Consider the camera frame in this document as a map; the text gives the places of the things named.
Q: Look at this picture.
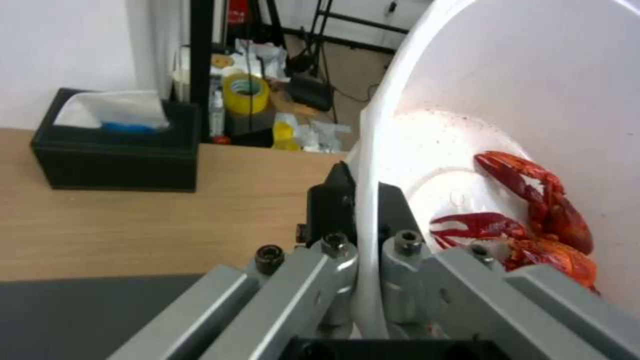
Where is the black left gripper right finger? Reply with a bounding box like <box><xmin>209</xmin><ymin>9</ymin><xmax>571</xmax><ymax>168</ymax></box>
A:
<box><xmin>375</xmin><ymin>181</ymin><xmax>640</xmax><ymax>360</ymax></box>

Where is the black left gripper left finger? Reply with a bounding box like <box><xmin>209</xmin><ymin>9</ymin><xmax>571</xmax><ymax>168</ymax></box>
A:
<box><xmin>106</xmin><ymin>161</ymin><xmax>361</xmax><ymax>360</ymax></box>

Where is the white plastic bowl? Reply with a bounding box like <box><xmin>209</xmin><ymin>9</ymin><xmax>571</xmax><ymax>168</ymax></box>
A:
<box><xmin>343</xmin><ymin>0</ymin><xmax>640</xmax><ymax>340</ymax></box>

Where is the yellow and white plastic bag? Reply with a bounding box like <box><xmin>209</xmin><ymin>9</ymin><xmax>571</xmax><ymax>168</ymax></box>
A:
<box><xmin>272</xmin><ymin>112</ymin><xmax>303</xmax><ymax>152</ymax></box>

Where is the red crayfish with orange shell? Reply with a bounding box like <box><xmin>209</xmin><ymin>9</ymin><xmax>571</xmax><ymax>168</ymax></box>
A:
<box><xmin>429</xmin><ymin>212</ymin><xmax>601</xmax><ymax>294</ymax></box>

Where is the red crayfish with raised claw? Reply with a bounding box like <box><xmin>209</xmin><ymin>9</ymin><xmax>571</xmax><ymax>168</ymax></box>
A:
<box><xmin>473</xmin><ymin>150</ymin><xmax>595</xmax><ymax>253</ymax></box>

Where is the clear plastic water bottle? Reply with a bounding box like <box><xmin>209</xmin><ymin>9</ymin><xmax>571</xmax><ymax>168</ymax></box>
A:
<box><xmin>209</xmin><ymin>89</ymin><xmax>227</xmax><ymax>138</ymax></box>

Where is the black mat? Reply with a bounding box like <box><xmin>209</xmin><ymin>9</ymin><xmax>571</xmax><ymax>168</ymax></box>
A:
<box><xmin>0</xmin><ymin>274</ymin><xmax>214</xmax><ymax>360</ymax></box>

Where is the yellow tape roll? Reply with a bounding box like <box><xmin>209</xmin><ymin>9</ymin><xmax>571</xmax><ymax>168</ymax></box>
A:
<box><xmin>221</xmin><ymin>73</ymin><xmax>272</xmax><ymax>116</ymax></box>

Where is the black router box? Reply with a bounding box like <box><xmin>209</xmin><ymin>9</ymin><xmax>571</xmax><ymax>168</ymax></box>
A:
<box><xmin>288</xmin><ymin>71</ymin><xmax>335</xmax><ymax>112</ymax></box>

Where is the black leather tissue box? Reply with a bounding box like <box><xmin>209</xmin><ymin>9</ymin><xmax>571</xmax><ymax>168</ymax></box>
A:
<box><xmin>30</xmin><ymin>87</ymin><xmax>201</xmax><ymax>194</ymax></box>

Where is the white tissue sheet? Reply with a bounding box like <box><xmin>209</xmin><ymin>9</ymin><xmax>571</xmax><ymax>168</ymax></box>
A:
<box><xmin>52</xmin><ymin>90</ymin><xmax>171</xmax><ymax>132</ymax></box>

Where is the black vertical post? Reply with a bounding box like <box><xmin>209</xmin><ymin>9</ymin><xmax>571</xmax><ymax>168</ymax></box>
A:
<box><xmin>187</xmin><ymin>0</ymin><xmax>227</xmax><ymax>143</ymax></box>

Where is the black metal stand frame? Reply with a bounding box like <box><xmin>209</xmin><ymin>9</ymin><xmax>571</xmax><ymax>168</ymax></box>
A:
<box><xmin>299</xmin><ymin>0</ymin><xmax>426</xmax><ymax>53</ymax></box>

